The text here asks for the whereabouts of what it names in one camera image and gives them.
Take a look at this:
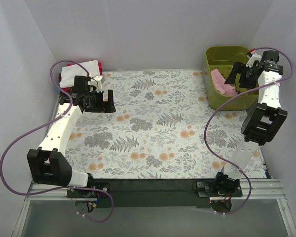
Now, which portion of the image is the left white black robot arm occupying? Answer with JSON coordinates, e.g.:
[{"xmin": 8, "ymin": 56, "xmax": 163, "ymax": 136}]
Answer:
[{"xmin": 27, "ymin": 76, "xmax": 116, "ymax": 198}]

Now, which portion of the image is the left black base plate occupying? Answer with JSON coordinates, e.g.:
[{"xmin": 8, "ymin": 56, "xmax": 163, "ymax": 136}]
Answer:
[{"xmin": 66, "ymin": 182, "xmax": 111, "ymax": 198}]

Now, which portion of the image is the pink t shirt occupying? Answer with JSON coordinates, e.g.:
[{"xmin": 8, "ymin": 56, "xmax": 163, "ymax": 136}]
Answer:
[{"xmin": 211, "ymin": 69, "xmax": 238, "ymax": 96}]

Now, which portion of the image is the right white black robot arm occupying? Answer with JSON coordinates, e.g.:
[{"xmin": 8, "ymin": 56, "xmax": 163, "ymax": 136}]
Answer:
[{"xmin": 213, "ymin": 48, "xmax": 288, "ymax": 196}]

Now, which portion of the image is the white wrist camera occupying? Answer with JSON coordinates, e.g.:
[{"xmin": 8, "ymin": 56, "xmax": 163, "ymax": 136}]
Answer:
[
  {"xmin": 246, "ymin": 50, "xmax": 261, "ymax": 68},
  {"xmin": 88, "ymin": 76, "xmax": 105, "ymax": 92}
]

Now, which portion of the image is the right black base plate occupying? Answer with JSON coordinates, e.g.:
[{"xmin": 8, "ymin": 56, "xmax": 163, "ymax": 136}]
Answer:
[{"xmin": 192, "ymin": 179, "xmax": 243, "ymax": 198}]

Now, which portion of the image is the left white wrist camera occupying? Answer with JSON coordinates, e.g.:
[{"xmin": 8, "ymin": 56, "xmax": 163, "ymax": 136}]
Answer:
[{"xmin": 88, "ymin": 76, "xmax": 105, "ymax": 92}]

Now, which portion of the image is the floral table mat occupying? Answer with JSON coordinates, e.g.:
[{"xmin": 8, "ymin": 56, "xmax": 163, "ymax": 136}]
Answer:
[{"xmin": 38, "ymin": 70, "xmax": 267, "ymax": 179}]

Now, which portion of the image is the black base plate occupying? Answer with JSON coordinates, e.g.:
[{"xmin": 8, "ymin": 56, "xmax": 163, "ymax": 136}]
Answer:
[
  {"xmin": 192, "ymin": 179, "xmax": 243, "ymax": 198},
  {"xmin": 66, "ymin": 182, "xmax": 111, "ymax": 198}
]

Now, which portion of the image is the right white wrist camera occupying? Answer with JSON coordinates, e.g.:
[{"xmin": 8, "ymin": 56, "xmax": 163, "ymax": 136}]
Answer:
[{"xmin": 246, "ymin": 50, "xmax": 261, "ymax": 68}]

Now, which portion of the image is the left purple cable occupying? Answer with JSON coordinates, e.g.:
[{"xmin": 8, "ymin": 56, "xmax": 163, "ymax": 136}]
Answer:
[{"xmin": 0, "ymin": 60, "xmax": 114, "ymax": 223}]

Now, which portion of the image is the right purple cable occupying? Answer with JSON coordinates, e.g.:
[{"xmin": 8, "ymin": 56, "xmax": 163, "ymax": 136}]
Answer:
[{"xmin": 203, "ymin": 46, "xmax": 294, "ymax": 216}]

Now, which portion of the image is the aluminium frame rail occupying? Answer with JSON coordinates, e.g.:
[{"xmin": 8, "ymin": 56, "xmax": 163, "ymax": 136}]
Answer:
[{"xmin": 26, "ymin": 179, "xmax": 286, "ymax": 200}]

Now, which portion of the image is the white folded t shirt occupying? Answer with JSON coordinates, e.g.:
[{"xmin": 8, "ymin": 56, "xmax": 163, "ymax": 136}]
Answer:
[{"xmin": 59, "ymin": 59, "xmax": 101, "ymax": 88}]

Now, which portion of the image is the green plastic basket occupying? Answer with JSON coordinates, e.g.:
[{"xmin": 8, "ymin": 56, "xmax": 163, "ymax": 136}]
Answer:
[{"xmin": 203, "ymin": 45, "xmax": 259, "ymax": 111}]

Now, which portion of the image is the purple cable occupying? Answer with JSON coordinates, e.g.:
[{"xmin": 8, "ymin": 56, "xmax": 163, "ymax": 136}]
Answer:
[
  {"xmin": 203, "ymin": 46, "xmax": 294, "ymax": 216},
  {"xmin": 0, "ymin": 60, "xmax": 114, "ymax": 223}
]

